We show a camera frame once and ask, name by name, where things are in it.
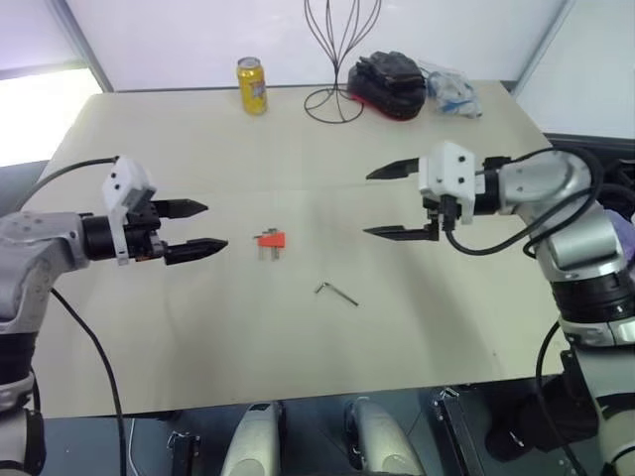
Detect small orange plastic part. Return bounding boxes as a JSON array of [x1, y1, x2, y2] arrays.
[[254, 231, 288, 250]]

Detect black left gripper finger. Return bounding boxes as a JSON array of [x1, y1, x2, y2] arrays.
[[163, 238, 230, 267], [158, 198, 209, 221]]

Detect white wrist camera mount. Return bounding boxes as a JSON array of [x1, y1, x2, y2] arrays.
[[418, 141, 487, 226], [101, 156, 160, 268]]

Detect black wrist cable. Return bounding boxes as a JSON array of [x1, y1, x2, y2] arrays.
[[30, 156, 121, 201], [443, 147, 606, 259]]

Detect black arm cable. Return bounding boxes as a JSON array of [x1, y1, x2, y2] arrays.
[[49, 287, 126, 476], [534, 320, 591, 476]]

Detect black box under table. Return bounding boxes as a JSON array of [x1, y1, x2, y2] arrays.
[[167, 430, 202, 476], [432, 385, 500, 476]]

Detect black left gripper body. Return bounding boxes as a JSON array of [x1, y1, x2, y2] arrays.
[[123, 197, 169, 263]]

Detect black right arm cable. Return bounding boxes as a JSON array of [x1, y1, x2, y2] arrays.
[[534, 320, 591, 476]]

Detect yellow drink can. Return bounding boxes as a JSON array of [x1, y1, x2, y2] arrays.
[[236, 56, 271, 117]]

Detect black wire stand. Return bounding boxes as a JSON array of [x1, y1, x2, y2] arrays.
[[303, 0, 384, 124]]

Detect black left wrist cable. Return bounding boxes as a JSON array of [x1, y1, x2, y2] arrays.
[[30, 156, 121, 201]]

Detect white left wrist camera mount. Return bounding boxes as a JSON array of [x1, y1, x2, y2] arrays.
[[101, 156, 160, 268]]

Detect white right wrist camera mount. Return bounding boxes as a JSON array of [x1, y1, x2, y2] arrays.
[[418, 141, 487, 226]]

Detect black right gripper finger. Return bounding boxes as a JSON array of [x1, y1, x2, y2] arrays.
[[362, 223, 440, 243], [365, 157, 423, 181]]

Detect clear plastic bag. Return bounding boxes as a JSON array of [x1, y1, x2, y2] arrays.
[[418, 59, 485, 120]]

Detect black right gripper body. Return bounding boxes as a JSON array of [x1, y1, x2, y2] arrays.
[[421, 194, 461, 243]]

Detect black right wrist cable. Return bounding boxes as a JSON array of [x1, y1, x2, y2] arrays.
[[443, 147, 606, 259]]

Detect thin white cable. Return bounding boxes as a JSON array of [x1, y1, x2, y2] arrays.
[[126, 418, 139, 476]]

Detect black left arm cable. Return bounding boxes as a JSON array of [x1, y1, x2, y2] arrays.
[[49, 287, 126, 476]]

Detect silver rounded robot leg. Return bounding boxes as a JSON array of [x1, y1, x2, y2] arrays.
[[345, 396, 424, 476], [219, 401, 283, 476]]

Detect metal hex key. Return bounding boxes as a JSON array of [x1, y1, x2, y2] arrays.
[[315, 281, 360, 309]]

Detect grey window frame post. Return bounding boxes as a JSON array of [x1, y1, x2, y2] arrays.
[[48, 0, 116, 94], [512, 0, 577, 98]]

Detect black cloth bundle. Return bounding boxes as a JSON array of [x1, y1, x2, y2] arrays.
[[346, 50, 429, 122]]

